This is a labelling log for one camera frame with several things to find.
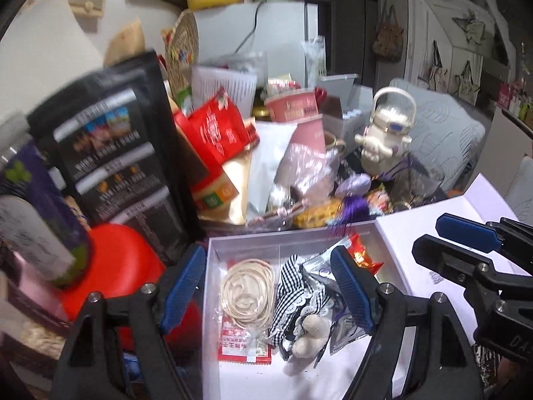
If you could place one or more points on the white cabinet bird decorations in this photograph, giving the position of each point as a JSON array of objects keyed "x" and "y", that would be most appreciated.
[{"x": 462, "y": 41}]

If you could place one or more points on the white robot figure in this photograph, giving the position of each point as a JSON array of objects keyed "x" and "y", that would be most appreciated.
[{"x": 385, "y": 133}]

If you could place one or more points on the yellow waffle snack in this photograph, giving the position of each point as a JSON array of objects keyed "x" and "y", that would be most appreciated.
[{"x": 318, "y": 214}]

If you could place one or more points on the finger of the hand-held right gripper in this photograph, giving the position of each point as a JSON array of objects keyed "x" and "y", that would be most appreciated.
[
  {"x": 445, "y": 258},
  {"x": 462, "y": 229}
]

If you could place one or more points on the hanging brown bag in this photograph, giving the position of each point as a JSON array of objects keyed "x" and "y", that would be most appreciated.
[{"x": 388, "y": 35}]

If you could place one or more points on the red snack bags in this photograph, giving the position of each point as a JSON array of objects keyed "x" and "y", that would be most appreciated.
[{"x": 216, "y": 133}]

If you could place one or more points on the purple tassel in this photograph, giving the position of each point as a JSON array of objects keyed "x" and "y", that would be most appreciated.
[{"x": 349, "y": 214}]

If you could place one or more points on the shelf of bottles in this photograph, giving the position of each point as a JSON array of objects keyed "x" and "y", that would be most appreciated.
[{"x": 518, "y": 96}]

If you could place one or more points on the silver purple snack packet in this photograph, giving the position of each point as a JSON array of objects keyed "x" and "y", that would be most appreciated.
[{"x": 318, "y": 275}]

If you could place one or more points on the purple pouch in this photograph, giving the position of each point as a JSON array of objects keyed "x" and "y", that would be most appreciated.
[{"x": 353, "y": 184}]

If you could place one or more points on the clear drinking glass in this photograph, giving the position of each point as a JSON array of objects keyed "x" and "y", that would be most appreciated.
[{"x": 414, "y": 187}]

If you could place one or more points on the pink paper cup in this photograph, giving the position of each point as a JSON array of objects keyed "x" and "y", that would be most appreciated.
[{"x": 291, "y": 106}]

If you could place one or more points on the clear plastic container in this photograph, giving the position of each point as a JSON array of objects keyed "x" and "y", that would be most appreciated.
[{"x": 345, "y": 104}]

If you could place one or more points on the white lavender gift box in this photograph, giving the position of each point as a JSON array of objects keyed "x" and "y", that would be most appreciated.
[{"x": 408, "y": 254}]

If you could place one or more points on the pink box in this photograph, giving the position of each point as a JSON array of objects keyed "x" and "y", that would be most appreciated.
[{"x": 29, "y": 296}]

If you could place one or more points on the black printed bag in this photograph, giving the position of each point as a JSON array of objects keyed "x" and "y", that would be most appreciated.
[{"x": 120, "y": 150}]

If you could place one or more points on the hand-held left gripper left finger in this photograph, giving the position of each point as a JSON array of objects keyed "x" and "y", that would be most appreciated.
[{"x": 183, "y": 287}]

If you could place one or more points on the white ribbed cup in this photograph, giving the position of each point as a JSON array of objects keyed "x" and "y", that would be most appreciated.
[{"x": 225, "y": 87}]

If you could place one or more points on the white refrigerator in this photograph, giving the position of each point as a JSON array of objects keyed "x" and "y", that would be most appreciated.
[{"x": 275, "y": 33}]

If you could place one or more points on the black white checked scrunchie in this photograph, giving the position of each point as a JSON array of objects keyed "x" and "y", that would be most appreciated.
[{"x": 289, "y": 283}]

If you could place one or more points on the small red candy packet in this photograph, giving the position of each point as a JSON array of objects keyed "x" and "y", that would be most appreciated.
[{"x": 366, "y": 258}]

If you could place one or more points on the round woven fan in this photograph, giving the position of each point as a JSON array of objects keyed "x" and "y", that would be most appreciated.
[{"x": 183, "y": 50}]

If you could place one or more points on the red plastic container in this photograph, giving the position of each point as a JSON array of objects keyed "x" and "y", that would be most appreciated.
[{"x": 120, "y": 258}]

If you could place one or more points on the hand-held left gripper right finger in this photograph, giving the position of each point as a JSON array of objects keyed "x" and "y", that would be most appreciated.
[{"x": 349, "y": 291}]

